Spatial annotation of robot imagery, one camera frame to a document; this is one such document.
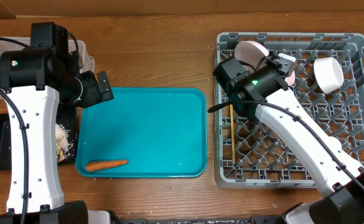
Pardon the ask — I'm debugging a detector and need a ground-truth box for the white round plate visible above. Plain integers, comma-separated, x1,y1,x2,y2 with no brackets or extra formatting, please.
234,40,269,67

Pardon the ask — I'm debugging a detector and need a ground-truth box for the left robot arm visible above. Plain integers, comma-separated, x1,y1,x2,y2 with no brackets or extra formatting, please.
0,22,118,223

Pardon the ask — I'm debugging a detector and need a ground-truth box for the orange carrot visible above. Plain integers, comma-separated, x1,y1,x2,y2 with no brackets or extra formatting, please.
85,160,128,172

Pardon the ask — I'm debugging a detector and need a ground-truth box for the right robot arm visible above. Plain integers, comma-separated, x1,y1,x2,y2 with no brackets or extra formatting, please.
208,53,364,223

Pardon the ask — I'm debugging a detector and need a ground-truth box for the pink-white bowl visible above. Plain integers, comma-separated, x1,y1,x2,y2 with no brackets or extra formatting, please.
285,71,296,86

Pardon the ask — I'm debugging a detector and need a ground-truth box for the clear plastic bin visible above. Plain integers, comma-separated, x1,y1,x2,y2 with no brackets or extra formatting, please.
0,37,95,99

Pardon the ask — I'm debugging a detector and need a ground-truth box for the black plastic bin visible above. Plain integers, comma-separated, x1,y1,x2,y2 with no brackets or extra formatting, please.
0,103,78,171

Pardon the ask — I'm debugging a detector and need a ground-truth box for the rice pile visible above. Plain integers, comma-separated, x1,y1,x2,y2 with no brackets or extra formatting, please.
55,124,73,152

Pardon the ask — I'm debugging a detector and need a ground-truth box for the teal serving tray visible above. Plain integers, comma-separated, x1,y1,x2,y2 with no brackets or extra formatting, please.
75,87,207,178

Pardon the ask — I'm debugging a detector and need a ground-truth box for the white bowl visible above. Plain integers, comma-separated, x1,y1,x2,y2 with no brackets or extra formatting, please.
314,57,344,94

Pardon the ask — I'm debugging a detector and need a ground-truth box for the peanut shells pile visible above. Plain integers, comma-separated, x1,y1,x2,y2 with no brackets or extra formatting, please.
56,142,67,162

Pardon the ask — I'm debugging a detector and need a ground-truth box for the grey dish rack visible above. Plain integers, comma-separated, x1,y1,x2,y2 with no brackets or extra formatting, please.
214,32,364,189

